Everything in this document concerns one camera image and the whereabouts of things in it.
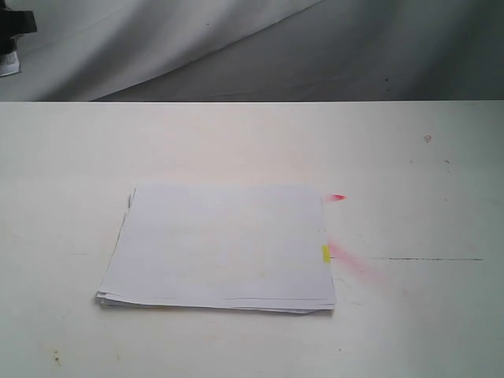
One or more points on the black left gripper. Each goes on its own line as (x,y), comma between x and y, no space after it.
(14,24)

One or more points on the white spray paint can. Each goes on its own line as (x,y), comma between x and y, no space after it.
(9,64)

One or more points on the white backdrop cloth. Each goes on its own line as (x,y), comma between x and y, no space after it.
(259,51)

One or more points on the white paper stack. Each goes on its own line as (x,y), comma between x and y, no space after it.
(223,247)

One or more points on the yellow sticky tab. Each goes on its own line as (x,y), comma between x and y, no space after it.
(326,254)

